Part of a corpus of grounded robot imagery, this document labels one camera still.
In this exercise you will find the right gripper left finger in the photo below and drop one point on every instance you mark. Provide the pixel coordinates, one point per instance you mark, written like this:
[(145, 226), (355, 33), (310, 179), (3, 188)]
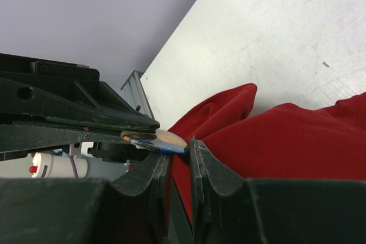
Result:
[(132, 209)]

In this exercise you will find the aluminium frame rail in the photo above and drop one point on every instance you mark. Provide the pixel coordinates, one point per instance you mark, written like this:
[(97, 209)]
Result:
[(133, 93)]

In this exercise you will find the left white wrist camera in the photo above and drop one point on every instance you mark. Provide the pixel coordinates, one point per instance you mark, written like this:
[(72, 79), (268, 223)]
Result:
[(50, 166)]

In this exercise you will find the red cloth garment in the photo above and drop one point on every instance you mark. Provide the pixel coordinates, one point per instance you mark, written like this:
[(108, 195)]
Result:
[(286, 141)]

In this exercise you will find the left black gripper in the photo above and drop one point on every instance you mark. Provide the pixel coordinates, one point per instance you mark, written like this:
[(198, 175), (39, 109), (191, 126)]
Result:
[(64, 93)]

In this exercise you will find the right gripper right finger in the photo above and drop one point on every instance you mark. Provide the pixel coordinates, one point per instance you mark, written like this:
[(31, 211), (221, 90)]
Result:
[(227, 208)]

